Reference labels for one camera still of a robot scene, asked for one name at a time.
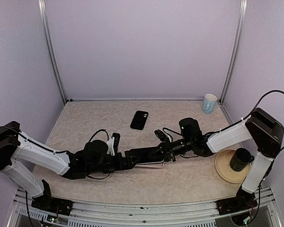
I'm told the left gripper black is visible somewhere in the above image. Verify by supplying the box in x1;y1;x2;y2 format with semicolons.
87;150;142;175

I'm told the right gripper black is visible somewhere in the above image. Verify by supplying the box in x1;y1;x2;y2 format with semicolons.
148;137;194;161

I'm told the white-edged phone screen up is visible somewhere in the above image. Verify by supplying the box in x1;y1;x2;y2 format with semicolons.
129;148;164;164

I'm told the pink phone case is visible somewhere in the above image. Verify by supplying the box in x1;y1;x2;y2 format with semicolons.
135;161;164;169

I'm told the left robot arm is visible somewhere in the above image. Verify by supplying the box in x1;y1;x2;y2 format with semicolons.
0;121;138;210

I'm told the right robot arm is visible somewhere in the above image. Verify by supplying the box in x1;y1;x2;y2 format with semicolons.
147;108;284;210

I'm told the black phone case far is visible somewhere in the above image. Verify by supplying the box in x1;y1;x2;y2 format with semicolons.
130;110;149;131

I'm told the beige plate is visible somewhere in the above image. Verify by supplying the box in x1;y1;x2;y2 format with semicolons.
215;149;251;184

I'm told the light blue mug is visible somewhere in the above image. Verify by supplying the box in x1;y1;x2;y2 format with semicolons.
203;94;217;114

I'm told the dark green mug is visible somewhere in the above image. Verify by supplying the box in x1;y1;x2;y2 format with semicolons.
230;148;255;172

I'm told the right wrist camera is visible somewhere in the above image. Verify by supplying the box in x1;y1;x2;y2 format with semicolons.
154;130;172;143

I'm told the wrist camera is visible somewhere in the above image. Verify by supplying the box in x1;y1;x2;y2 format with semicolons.
154;130;172;143
107;132;121;156

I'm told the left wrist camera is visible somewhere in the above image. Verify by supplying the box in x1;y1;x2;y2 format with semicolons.
107;132;121;156

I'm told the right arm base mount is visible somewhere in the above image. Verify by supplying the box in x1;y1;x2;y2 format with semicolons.
216;187;258;215

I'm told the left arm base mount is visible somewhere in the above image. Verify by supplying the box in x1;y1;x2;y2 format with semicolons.
31;180;73;216

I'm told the right aluminium frame post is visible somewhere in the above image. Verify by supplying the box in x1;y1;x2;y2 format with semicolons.
220;0;248;105

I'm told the aluminium frame post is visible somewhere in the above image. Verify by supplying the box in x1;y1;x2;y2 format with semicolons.
38;0;68;105
220;0;248;105

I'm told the left aluminium frame post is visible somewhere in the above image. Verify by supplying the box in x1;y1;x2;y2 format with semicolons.
38;0;68;105

